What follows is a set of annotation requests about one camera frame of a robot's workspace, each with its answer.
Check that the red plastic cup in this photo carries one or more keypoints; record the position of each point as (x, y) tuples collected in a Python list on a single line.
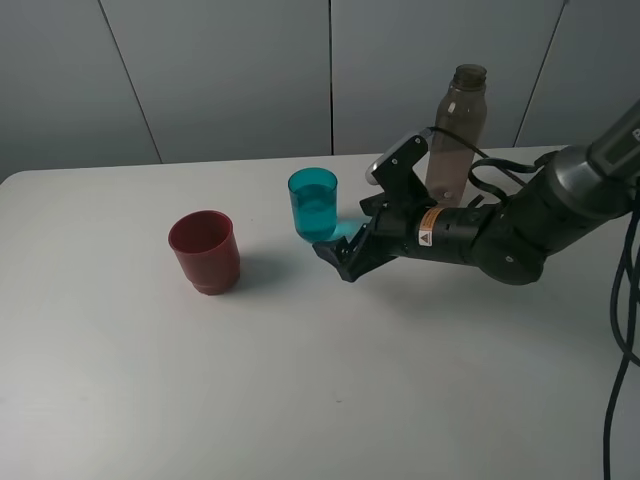
[(206, 249)]

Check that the brown transparent water bottle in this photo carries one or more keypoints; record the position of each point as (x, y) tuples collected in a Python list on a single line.
[(459, 122)]

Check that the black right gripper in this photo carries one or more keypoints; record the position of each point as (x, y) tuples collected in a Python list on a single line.
[(392, 233)]

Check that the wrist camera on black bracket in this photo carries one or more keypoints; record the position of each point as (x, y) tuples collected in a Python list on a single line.
[(394, 172)]

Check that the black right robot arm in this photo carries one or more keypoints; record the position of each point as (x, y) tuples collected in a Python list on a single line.
[(571, 192)]

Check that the teal transparent plastic cup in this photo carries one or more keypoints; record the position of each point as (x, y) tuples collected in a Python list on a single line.
[(313, 197)]

